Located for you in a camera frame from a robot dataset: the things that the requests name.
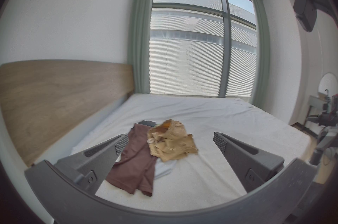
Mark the round mirror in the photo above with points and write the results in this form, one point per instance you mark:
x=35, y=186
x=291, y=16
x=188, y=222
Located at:
x=327, y=83

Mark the grey-green curtain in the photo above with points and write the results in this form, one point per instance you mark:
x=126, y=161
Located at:
x=262, y=59
x=140, y=32

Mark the tan shorts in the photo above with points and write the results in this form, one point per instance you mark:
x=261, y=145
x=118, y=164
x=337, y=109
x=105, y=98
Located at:
x=169, y=143

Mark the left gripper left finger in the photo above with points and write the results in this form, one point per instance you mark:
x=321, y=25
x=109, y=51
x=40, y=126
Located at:
x=92, y=162

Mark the bed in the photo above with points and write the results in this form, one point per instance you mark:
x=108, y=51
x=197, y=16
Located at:
x=211, y=117

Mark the pale blue garment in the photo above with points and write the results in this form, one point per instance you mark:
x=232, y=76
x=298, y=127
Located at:
x=165, y=168

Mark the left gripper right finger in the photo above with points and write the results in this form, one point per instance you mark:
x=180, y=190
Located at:
x=248, y=162

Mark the small grey table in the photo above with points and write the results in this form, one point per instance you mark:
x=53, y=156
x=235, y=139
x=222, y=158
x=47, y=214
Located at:
x=315, y=101

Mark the maroon garment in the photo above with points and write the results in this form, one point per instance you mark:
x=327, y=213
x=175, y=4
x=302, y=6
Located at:
x=134, y=162

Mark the black garment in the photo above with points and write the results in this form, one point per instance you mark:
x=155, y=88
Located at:
x=145, y=123

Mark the window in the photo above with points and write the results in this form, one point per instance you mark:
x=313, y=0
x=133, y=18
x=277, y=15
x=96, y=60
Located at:
x=225, y=46

